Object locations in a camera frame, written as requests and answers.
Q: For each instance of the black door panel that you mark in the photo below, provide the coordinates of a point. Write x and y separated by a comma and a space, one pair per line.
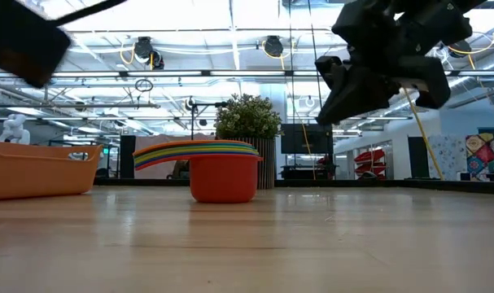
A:
416, 158

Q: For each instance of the white patterned board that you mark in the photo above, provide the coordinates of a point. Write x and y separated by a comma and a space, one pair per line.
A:
450, 156

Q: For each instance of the orange measuring cup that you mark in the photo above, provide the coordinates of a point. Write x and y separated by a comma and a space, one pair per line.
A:
198, 142

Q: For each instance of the royal blue measuring cup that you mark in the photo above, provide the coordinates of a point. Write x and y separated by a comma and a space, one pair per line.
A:
198, 153

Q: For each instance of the green leafy artificial plant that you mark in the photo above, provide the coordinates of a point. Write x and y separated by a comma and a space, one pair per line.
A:
246, 118

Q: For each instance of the tall black panel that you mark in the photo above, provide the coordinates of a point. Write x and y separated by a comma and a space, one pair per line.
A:
127, 156

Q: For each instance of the orange plastic basket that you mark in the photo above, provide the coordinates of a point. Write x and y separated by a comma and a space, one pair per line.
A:
39, 179

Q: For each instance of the black boom stand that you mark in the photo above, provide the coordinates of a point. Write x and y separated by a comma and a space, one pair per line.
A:
192, 122

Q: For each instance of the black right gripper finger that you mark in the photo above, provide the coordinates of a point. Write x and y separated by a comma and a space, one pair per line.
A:
429, 81
360, 91

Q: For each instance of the black table edge rail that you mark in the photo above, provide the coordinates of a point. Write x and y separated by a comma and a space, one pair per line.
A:
352, 183

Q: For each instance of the green measuring cup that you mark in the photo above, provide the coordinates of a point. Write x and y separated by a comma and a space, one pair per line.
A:
198, 145

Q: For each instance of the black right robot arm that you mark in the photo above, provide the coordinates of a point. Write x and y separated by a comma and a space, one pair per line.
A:
470, 5

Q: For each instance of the black low desk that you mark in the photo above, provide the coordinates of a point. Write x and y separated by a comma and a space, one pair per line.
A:
307, 173

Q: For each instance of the red measuring cup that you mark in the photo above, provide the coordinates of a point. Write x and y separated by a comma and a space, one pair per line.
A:
222, 183

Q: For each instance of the white robot statue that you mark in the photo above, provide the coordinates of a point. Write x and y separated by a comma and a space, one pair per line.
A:
14, 132

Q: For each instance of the long black ceiling light bar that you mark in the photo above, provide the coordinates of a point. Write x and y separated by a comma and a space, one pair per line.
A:
289, 73

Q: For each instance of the yellow measuring cup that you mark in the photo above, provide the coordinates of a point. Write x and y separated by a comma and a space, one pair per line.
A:
198, 149

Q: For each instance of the colourful patchwork poster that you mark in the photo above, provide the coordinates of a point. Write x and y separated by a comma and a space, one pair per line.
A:
482, 154

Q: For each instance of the black monitor screen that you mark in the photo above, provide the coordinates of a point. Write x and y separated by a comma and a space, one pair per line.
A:
295, 140

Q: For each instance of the ribbed striped planter pot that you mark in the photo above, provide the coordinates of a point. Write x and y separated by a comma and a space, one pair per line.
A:
267, 171

